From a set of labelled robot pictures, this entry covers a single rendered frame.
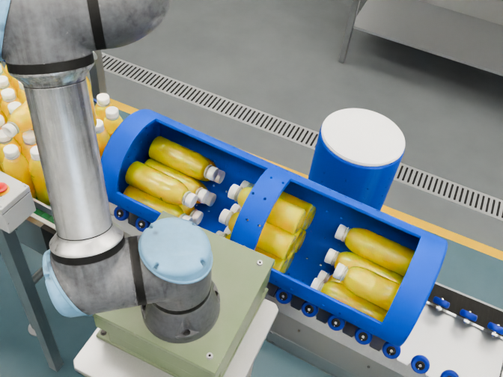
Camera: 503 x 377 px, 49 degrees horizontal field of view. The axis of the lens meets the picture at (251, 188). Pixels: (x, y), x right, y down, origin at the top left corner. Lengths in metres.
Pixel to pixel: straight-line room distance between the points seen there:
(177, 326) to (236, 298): 0.15
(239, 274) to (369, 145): 0.83
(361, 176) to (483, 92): 2.51
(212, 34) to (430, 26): 1.53
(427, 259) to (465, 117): 2.66
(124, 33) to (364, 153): 1.14
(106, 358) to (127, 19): 0.69
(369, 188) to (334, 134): 0.21
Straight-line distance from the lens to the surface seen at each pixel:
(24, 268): 1.88
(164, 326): 1.03
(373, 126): 1.90
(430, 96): 3.98
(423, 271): 1.29
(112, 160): 1.47
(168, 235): 0.91
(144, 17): 0.79
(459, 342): 1.60
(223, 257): 1.15
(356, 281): 1.35
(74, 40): 0.78
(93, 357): 1.19
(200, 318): 1.03
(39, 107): 0.81
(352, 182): 1.80
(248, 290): 1.12
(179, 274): 0.88
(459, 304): 2.67
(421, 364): 1.48
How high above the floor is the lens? 2.21
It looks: 47 degrees down
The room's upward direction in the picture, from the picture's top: 8 degrees clockwise
